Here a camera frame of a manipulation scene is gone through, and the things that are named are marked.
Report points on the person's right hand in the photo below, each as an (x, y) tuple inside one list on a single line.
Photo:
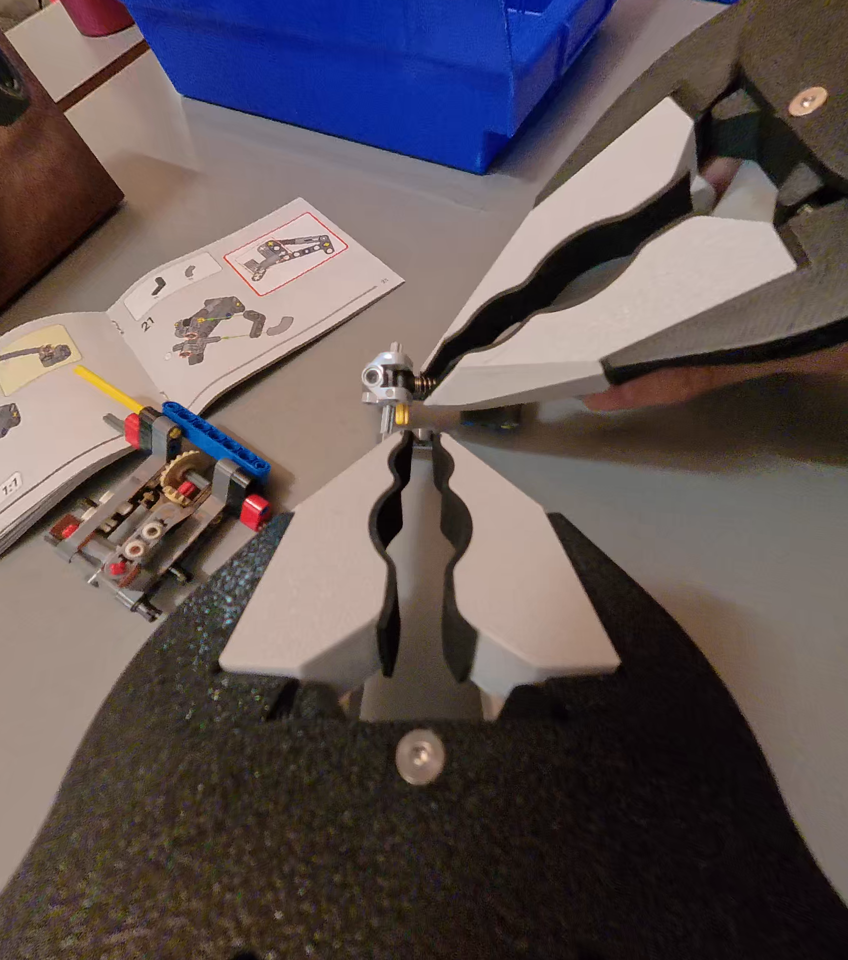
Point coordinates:
[(664, 391)]

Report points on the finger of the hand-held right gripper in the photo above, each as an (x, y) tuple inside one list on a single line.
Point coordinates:
[(656, 300), (589, 210)]

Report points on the toy shock absorber with spring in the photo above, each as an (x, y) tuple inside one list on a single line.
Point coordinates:
[(424, 386)]

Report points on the grey toy connector assembly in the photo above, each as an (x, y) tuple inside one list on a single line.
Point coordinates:
[(386, 375)]

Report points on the open instruction booklet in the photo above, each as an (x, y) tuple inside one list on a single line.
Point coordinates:
[(244, 315)]

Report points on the toy set box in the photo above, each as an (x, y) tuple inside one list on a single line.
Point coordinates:
[(19, 187)]

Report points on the toy car chassis assembly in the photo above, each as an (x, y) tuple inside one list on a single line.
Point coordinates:
[(214, 442)]

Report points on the large blue storage bin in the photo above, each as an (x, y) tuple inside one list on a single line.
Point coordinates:
[(319, 75)]

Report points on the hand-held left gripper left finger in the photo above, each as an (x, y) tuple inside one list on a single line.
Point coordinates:
[(304, 600)]

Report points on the black toy beam with pins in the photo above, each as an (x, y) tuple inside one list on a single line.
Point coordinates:
[(491, 420)]

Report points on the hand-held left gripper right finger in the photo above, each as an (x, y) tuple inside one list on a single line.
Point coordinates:
[(536, 600)]

